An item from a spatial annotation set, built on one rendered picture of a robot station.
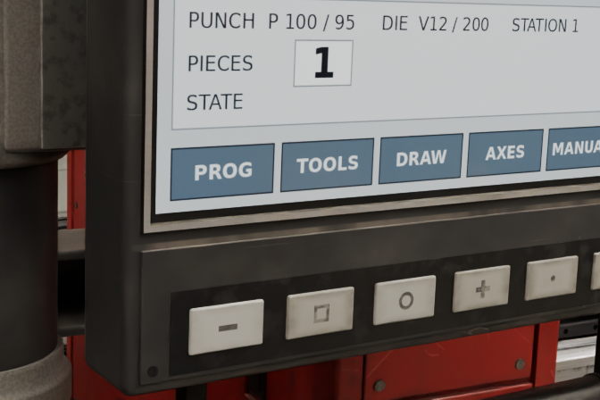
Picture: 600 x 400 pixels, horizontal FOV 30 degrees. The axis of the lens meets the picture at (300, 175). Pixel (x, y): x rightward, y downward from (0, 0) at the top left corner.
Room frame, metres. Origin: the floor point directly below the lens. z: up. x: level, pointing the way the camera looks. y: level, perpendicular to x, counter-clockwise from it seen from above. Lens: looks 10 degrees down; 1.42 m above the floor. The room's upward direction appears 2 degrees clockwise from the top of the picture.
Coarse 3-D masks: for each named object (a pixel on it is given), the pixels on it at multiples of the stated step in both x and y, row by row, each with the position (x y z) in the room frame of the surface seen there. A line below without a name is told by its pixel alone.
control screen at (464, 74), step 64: (192, 0) 0.47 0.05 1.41; (256, 0) 0.49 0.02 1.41; (320, 0) 0.51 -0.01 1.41; (384, 0) 0.53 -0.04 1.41; (448, 0) 0.55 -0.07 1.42; (512, 0) 0.57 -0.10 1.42; (576, 0) 0.59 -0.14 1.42; (192, 64) 0.47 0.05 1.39; (256, 64) 0.49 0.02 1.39; (384, 64) 0.53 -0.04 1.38; (448, 64) 0.55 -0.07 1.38; (512, 64) 0.57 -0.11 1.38; (576, 64) 0.60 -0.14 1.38; (192, 128) 0.47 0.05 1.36; (256, 128) 0.49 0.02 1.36; (320, 128) 0.51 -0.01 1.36; (384, 128) 0.53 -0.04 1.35; (448, 128) 0.55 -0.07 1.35; (512, 128) 0.57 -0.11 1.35; (576, 128) 0.60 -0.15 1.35; (192, 192) 0.47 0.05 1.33; (256, 192) 0.49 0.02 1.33; (320, 192) 0.51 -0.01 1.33; (384, 192) 0.53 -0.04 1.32
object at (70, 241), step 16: (64, 240) 0.87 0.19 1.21; (80, 240) 0.87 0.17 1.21; (64, 256) 0.84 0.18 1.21; (80, 256) 0.84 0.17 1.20; (64, 272) 0.91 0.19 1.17; (80, 272) 0.91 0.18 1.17; (64, 288) 0.91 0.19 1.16; (80, 288) 0.91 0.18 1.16; (64, 304) 0.90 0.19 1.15; (80, 304) 0.90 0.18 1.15; (64, 320) 0.86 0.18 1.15; (80, 320) 0.86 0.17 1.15; (64, 336) 0.84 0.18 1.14
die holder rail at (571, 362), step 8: (560, 344) 1.39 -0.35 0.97; (568, 344) 1.39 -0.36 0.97; (576, 344) 1.39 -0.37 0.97; (584, 344) 1.40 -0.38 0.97; (592, 344) 1.40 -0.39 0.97; (560, 352) 1.37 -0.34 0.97; (568, 352) 1.36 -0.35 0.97; (576, 352) 1.36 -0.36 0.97; (584, 352) 1.36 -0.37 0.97; (592, 352) 1.36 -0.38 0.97; (560, 360) 1.33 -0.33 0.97; (568, 360) 1.33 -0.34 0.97; (576, 360) 1.34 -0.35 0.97; (584, 360) 1.35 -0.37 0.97; (592, 360) 1.35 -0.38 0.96; (560, 368) 1.33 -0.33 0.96; (568, 368) 1.33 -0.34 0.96; (576, 368) 1.34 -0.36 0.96; (584, 368) 1.35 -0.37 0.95; (592, 368) 1.35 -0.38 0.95; (560, 376) 1.33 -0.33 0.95; (568, 376) 1.34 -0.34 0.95; (576, 376) 1.34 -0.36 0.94
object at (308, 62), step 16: (304, 48) 0.50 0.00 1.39; (320, 48) 0.51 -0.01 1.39; (336, 48) 0.51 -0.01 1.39; (352, 48) 0.52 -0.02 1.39; (304, 64) 0.50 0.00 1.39; (320, 64) 0.51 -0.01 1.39; (336, 64) 0.51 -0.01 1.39; (352, 64) 0.52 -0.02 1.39; (304, 80) 0.50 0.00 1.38; (320, 80) 0.51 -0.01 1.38; (336, 80) 0.51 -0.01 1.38
